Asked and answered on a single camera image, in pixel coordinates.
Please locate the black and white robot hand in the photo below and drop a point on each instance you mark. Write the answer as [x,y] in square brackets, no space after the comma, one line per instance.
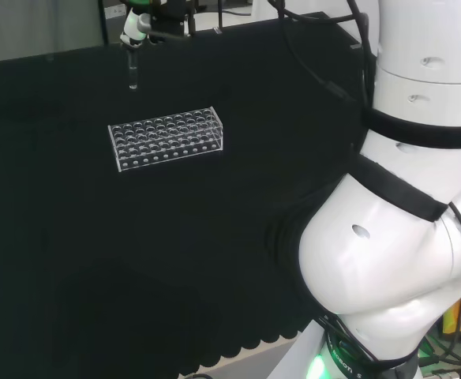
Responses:
[136,25]

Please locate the clear glass test tube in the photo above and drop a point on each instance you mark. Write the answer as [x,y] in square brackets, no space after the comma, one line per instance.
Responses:
[132,71]

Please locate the clear plastic test tube rack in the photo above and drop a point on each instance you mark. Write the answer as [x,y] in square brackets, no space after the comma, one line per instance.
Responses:
[166,139]

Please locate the pale board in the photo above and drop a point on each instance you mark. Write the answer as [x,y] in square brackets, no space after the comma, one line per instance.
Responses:
[37,27]

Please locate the black bench cloth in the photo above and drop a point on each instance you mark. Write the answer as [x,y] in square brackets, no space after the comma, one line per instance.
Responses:
[155,245]

